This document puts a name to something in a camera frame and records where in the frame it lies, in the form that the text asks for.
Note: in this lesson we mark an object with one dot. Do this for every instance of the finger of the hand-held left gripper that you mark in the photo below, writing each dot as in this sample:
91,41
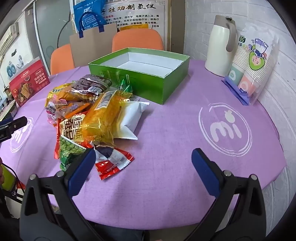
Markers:
17,124

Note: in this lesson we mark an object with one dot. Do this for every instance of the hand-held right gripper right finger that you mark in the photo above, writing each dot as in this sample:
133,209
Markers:
205,171

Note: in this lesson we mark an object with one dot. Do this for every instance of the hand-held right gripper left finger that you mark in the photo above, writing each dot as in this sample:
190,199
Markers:
82,171

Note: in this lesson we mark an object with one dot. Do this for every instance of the green pea snack packet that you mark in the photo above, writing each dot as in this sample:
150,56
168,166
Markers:
69,150

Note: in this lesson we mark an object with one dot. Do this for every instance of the red white snack packet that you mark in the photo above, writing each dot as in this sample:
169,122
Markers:
113,162

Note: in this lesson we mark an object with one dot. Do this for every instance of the pink cracker packet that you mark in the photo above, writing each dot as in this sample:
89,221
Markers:
54,111

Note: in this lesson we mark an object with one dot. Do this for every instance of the yellow cracker packet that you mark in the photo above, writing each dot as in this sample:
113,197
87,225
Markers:
57,92

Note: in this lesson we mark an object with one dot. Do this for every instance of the yellow transparent snack packet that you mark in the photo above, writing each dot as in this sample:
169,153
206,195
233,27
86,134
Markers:
101,118

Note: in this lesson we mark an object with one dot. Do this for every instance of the dark brown bread packet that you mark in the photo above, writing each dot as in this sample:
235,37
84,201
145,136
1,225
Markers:
92,84

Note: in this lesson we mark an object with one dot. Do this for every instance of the green candy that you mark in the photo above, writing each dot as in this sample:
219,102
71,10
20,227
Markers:
126,85

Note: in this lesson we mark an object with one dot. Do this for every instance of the green cardboard box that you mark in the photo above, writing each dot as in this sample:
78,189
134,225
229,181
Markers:
143,85

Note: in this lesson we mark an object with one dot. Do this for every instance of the red cracker box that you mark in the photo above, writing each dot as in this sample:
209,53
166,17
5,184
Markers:
30,83

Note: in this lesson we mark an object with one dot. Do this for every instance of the lime green object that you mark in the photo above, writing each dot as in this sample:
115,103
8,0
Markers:
8,179

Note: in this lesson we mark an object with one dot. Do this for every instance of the purple tablecloth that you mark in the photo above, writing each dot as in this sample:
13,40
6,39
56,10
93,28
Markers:
173,139

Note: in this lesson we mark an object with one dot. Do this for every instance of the orange chair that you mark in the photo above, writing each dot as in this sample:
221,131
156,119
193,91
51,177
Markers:
138,40
62,60

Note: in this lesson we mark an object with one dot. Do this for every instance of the white air conditioner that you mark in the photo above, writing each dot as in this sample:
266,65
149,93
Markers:
9,37

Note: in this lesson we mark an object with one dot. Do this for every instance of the pack of paper cups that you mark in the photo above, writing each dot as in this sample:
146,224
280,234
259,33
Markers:
254,69

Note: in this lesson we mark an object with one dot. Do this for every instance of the cream thermos jug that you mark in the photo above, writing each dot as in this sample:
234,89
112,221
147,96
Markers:
217,46

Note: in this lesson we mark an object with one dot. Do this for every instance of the blue tote bag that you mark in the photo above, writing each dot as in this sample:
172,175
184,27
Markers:
92,9

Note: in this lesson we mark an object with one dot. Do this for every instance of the wall poster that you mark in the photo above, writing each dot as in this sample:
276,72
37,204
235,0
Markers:
143,14

